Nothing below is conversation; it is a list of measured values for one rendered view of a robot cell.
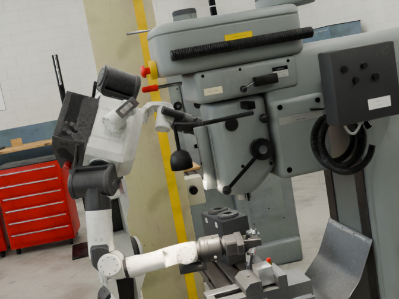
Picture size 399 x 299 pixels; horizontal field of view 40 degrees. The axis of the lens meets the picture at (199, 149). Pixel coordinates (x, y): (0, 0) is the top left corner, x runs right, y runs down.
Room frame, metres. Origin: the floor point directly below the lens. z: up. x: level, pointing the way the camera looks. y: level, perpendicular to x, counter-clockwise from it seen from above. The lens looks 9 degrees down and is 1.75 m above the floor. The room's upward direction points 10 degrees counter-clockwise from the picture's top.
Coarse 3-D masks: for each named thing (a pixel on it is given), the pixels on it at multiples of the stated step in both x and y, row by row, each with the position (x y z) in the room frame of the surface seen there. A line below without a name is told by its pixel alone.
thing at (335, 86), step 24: (360, 48) 1.51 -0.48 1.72; (384, 48) 1.52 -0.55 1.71; (336, 72) 1.49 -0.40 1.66; (360, 72) 1.51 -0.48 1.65; (384, 72) 1.52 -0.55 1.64; (336, 96) 1.49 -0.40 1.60; (360, 96) 1.51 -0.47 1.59; (384, 96) 1.52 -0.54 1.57; (336, 120) 1.50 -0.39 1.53; (360, 120) 1.51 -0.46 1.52
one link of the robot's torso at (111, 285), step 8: (136, 240) 2.27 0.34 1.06; (104, 280) 2.20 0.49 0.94; (112, 280) 2.21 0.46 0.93; (120, 280) 2.25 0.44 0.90; (128, 280) 2.28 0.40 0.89; (136, 280) 2.25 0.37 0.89; (112, 288) 2.21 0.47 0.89; (120, 288) 2.27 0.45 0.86; (128, 288) 2.30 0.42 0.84; (136, 288) 2.27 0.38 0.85; (112, 296) 2.31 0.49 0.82; (120, 296) 2.29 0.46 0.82; (128, 296) 2.32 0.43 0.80; (136, 296) 2.30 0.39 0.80
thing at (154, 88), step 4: (156, 84) 1.87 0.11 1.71; (164, 84) 1.87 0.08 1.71; (168, 84) 1.87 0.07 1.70; (172, 84) 1.88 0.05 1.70; (176, 84) 1.88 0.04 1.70; (180, 84) 1.88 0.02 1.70; (144, 88) 1.85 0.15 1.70; (148, 88) 1.86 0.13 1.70; (152, 88) 1.86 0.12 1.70; (156, 88) 1.86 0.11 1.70; (160, 88) 1.87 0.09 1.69; (144, 92) 1.86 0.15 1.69; (148, 92) 1.86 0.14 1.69
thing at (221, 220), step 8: (216, 208) 2.32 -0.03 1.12; (224, 208) 2.29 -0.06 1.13; (208, 216) 2.26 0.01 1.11; (216, 216) 2.24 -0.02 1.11; (224, 216) 2.18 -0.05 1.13; (232, 216) 2.17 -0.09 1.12; (240, 216) 2.18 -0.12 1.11; (208, 224) 2.27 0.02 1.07; (216, 224) 2.19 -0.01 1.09; (224, 224) 2.14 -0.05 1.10; (232, 224) 2.15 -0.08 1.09; (240, 224) 2.17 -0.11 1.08; (248, 224) 2.18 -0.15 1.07; (208, 232) 2.29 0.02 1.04; (216, 232) 2.21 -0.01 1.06; (224, 232) 2.14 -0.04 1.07; (232, 232) 2.15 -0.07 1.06; (240, 232) 2.17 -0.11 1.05; (224, 256) 2.17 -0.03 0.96; (232, 256) 2.14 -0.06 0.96; (240, 256) 2.16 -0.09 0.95; (232, 264) 2.14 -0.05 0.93
